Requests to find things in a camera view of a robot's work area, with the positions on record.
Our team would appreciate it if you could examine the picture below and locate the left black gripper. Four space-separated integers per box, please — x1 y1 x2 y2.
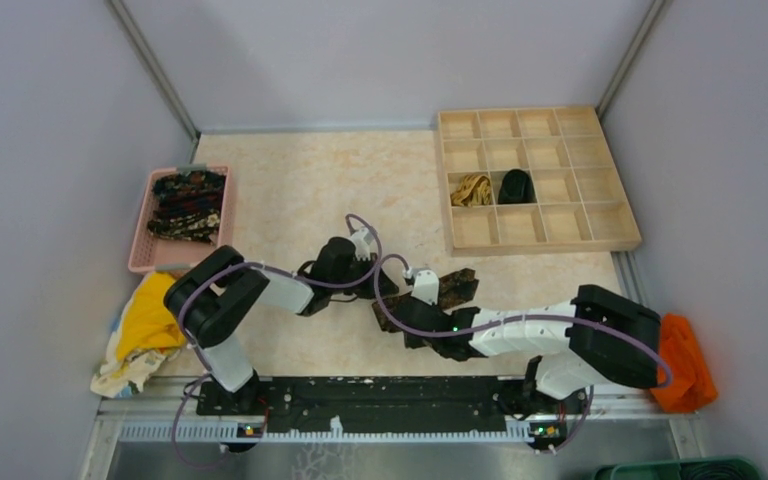
330 253 398 300

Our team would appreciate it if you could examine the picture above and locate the dark brown patterned tie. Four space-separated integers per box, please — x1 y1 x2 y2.
371 268 479 333

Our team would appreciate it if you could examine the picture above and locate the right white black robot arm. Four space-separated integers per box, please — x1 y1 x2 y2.
386 284 666 412

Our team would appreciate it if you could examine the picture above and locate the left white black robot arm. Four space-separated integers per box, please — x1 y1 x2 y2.
163 229 381 414

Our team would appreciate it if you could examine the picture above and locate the pile of patterned ties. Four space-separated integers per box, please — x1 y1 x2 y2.
147 170 227 245

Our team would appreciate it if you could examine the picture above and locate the rolled yellow patterned tie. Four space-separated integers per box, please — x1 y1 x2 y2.
449 173 493 208

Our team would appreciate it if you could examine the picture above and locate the pink plastic basket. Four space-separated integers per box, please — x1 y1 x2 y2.
128 165 236 274

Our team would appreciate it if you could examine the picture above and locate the rolled black tie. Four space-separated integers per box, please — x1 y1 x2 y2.
497 169 536 205

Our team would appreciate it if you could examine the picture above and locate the wooden compartment tray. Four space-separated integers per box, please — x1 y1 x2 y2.
436 105 642 256

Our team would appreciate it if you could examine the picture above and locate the yellow white cloth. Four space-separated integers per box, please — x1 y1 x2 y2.
90 272 187 399

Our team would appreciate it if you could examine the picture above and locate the orange cloth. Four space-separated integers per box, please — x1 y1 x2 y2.
651 314 719 414

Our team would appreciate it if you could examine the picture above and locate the green bin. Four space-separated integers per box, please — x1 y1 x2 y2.
591 457 765 480

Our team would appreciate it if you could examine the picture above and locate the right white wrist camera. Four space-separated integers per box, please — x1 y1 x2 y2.
403 267 440 306

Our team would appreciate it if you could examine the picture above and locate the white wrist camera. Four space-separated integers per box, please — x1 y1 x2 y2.
349 227 379 261
403 267 440 306

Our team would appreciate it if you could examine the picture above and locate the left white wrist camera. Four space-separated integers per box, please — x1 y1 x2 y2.
349 227 379 261

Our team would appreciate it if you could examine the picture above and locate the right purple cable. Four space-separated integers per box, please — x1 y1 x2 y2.
372 254 673 456

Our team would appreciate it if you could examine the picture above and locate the purple cable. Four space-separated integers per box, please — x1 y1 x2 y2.
170 213 384 470
372 254 673 456

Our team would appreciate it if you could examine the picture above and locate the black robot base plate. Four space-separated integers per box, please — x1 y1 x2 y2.
196 376 585 434

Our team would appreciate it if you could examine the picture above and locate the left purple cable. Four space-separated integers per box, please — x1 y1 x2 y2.
170 213 384 470

